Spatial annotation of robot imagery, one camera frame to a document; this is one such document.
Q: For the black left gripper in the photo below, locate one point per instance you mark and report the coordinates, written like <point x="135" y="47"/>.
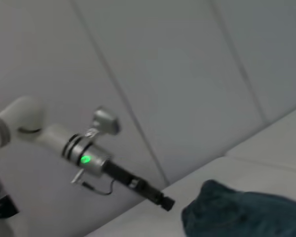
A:
<point x="130" y="177"/>

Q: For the blue denim shorts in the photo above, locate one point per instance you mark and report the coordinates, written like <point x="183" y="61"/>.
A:
<point x="236" y="212"/>

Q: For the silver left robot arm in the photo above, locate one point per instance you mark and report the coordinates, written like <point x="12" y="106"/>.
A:
<point x="54" y="140"/>

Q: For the dark robot torso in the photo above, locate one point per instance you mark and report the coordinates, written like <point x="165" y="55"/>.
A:
<point x="2" y="205"/>

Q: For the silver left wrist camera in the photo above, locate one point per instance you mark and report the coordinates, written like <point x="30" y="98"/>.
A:
<point x="106" y="121"/>

